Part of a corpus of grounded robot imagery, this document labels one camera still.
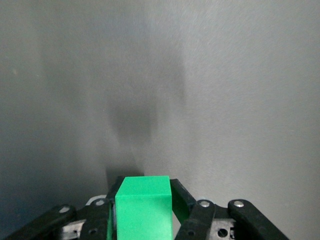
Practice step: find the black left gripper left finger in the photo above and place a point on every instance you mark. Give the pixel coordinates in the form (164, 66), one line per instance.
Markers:
(95, 220)

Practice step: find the dark grey table mat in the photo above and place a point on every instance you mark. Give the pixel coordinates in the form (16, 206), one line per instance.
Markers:
(225, 75)

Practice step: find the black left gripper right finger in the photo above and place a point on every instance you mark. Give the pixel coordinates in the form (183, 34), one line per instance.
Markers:
(200, 220)

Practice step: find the small green cube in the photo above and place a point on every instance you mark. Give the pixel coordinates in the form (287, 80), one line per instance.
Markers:
(143, 212)

